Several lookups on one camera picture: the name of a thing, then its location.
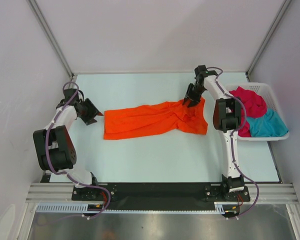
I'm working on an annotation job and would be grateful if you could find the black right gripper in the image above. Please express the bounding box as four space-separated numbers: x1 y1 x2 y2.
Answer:
184 83 207 108

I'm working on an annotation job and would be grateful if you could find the orange t-shirt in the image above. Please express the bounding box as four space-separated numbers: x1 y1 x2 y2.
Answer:
103 98 208 140

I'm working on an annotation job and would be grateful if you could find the red t-shirt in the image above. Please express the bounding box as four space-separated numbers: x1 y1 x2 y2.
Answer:
230 86 267 138

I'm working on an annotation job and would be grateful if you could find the white plastic laundry basket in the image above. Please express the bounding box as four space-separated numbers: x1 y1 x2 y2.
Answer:
226 82 289 142

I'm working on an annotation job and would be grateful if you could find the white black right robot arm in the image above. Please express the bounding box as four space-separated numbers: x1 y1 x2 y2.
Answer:
183 65 245 202

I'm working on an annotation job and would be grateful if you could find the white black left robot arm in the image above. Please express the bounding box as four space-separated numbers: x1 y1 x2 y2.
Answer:
32 88 103 200

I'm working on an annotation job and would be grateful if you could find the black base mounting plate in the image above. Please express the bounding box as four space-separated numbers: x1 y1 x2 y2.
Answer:
71 182 251 210

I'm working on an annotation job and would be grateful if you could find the teal t-shirt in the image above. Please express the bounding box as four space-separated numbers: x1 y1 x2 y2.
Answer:
247 109 289 138

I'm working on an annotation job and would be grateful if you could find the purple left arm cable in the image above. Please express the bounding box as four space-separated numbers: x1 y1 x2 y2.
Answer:
45 80 112 221

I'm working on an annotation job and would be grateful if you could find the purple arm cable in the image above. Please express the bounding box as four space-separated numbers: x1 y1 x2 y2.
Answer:
45 80 112 221
206 66 260 221

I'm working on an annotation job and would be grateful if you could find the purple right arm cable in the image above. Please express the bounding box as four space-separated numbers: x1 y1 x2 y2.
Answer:
206 66 260 221

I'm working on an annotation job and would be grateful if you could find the white slotted cable duct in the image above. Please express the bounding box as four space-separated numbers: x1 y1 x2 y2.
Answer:
36 202 239 214

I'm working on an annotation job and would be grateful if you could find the aluminium frame rail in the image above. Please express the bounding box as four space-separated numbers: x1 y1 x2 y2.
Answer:
26 182 298 204

